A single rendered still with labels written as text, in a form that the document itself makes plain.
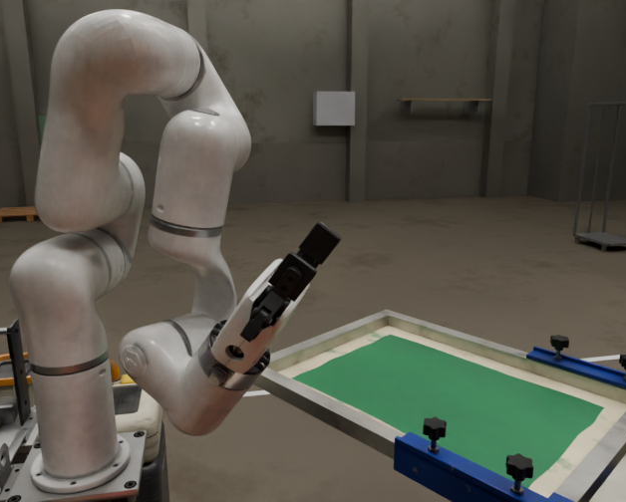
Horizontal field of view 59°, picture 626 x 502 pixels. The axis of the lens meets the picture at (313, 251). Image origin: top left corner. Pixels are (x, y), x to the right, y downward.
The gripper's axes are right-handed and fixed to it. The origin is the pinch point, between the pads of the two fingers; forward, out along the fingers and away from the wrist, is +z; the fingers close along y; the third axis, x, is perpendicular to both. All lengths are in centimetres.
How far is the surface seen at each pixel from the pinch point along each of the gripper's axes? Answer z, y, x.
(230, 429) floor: -196, 162, 19
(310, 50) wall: -174, 952, -235
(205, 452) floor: -196, 140, 15
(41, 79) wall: -430, 729, -539
